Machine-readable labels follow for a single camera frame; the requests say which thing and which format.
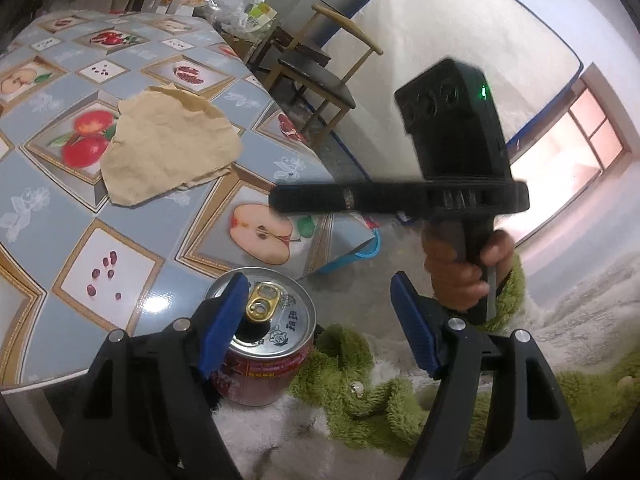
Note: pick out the fruit print tablecloth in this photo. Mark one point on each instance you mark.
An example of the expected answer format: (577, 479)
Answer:
(125, 230)

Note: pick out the red drink can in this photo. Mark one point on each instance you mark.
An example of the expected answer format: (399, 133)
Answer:
(265, 350)

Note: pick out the person's right hand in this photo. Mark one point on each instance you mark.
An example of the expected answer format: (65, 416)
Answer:
(450, 280)

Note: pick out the crumpled brown paper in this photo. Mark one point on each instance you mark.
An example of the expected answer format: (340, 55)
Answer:
(170, 150)

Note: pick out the brown cardboard box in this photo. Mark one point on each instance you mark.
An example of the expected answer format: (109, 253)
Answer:
(237, 42)

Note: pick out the white mattress with blue edge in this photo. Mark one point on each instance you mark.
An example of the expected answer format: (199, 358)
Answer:
(450, 35)

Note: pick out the dark wooden stool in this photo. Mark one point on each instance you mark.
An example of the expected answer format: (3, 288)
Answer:
(285, 45)

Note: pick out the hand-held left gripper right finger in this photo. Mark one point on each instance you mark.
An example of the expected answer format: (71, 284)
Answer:
(415, 320)

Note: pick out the person's right forearm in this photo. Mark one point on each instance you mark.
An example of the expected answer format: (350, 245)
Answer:
(512, 295)

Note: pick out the wooden chair with black seat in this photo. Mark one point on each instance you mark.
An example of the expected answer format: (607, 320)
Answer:
(315, 80)

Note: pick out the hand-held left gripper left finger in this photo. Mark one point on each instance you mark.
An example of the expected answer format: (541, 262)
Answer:
(225, 320)

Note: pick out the pile of plastic packaging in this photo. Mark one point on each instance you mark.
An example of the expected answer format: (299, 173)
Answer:
(245, 12)

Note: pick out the wooden frame window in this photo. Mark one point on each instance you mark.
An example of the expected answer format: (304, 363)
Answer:
(565, 135)

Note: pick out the blue plastic waste basket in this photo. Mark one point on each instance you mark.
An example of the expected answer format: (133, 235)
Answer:
(357, 257)

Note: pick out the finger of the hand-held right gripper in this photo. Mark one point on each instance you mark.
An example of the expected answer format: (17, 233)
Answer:
(320, 199)

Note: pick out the green white fluffy garment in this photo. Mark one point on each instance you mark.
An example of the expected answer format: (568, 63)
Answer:
(370, 410)

